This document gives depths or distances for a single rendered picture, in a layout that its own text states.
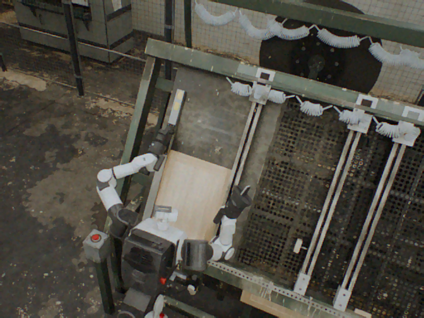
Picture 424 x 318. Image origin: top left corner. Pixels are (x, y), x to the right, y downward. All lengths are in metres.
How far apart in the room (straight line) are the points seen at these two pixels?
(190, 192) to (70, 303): 1.49
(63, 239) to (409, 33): 3.17
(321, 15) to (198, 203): 1.37
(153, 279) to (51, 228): 2.11
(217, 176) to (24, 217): 2.27
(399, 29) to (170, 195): 1.68
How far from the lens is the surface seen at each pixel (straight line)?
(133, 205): 2.76
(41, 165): 4.47
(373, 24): 2.41
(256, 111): 2.13
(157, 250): 1.73
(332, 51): 2.52
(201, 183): 2.27
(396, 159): 2.15
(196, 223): 2.33
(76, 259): 3.51
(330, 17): 2.41
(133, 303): 1.99
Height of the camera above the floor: 2.82
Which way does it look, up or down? 40 degrees down
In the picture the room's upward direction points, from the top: 7 degrees clockwise
